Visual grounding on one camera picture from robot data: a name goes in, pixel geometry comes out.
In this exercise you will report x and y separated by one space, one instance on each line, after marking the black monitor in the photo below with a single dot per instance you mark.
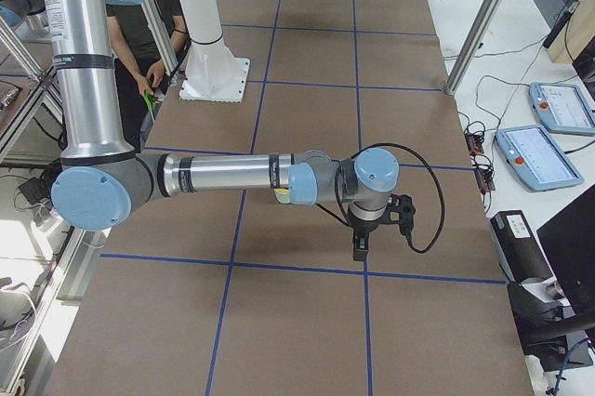
568 243

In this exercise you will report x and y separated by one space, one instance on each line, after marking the teach pendant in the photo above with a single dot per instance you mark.
536 158
562 108

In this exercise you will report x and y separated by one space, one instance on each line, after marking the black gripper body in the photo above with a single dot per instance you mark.
362 227

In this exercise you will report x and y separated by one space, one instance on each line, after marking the person in dark shirt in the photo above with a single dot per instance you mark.
139 69

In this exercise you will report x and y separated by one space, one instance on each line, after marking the black computer box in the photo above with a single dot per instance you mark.
518 250

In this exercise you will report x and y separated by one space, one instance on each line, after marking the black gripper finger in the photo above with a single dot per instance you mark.
360 245

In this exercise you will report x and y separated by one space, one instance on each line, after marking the far teach pendant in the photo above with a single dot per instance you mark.
562 108

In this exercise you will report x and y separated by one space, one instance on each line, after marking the red circuit board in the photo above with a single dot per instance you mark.
474 142

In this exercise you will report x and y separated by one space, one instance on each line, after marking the near teach pendant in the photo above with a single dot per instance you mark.
536 158

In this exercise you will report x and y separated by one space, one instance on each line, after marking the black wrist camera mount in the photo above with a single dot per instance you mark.
401 212

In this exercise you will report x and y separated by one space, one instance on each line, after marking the yellow plastic cup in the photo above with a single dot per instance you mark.
282 195

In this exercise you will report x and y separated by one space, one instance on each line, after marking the white pedestal column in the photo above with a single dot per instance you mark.
212 72

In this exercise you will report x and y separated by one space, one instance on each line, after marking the aluminium frame post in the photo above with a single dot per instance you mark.
476 33

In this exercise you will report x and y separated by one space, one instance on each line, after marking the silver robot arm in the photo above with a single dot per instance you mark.
103 180

